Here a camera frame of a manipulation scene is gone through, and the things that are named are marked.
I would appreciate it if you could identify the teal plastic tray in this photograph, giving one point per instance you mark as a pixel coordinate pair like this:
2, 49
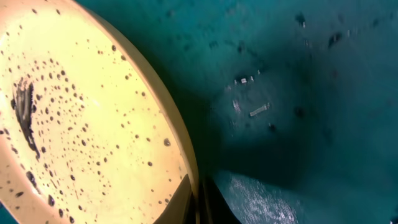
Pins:
291, 106

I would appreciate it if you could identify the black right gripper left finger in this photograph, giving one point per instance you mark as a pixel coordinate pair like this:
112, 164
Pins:
181, 207

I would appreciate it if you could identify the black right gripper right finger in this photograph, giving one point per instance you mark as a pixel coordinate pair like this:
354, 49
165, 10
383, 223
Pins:
212, 205

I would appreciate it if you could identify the yellow green speckled plate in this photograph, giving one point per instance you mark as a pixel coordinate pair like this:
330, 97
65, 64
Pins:
89, 132

